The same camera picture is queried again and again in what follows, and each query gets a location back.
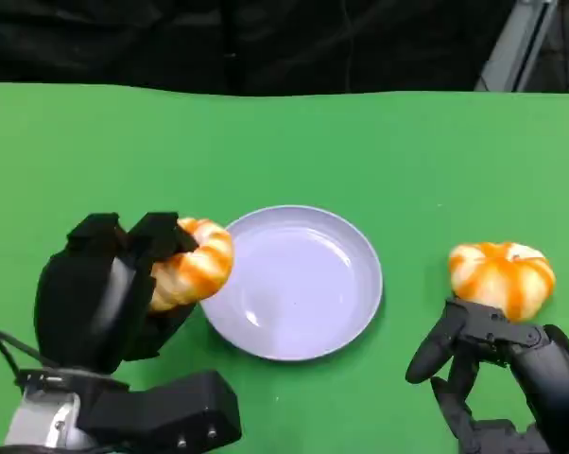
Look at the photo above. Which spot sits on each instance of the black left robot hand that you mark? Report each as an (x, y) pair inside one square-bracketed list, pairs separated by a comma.
[(100, 293)]

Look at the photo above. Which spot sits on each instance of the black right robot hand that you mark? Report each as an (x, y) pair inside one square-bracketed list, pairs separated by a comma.
[(511, 373)]

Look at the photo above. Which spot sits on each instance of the orange and white bread roll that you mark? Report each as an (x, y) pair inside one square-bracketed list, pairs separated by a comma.
[(502, 279), (194, 265)]

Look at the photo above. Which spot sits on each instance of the lilac plate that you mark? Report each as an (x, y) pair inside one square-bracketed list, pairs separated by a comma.
[(296, 284)]

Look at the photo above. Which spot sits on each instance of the green cloth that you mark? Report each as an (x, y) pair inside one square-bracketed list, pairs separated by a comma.
[(284, 156)]

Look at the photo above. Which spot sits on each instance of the black backdrop curtain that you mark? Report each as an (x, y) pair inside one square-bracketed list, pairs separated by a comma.
[(228, 42)]

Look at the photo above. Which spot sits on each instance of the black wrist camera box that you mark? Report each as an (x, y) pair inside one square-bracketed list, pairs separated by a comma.
[(166, 411)]

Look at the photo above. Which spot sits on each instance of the grey metal frame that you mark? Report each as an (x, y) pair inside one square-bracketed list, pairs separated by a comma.
[(516, 47)]

